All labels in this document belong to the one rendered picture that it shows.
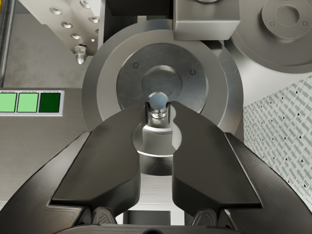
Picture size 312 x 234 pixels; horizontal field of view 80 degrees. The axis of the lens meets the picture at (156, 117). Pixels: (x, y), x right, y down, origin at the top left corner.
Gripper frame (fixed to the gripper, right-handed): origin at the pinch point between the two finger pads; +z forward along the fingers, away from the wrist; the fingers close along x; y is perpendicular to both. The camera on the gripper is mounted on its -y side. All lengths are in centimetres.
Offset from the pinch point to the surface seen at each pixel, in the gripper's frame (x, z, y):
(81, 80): -74, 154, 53
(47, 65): -108, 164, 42
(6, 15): -60, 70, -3
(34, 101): -34, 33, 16
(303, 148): 17.8, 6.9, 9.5
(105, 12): -5.5, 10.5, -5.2
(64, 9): -19.1, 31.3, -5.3
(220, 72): 5.4, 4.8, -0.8
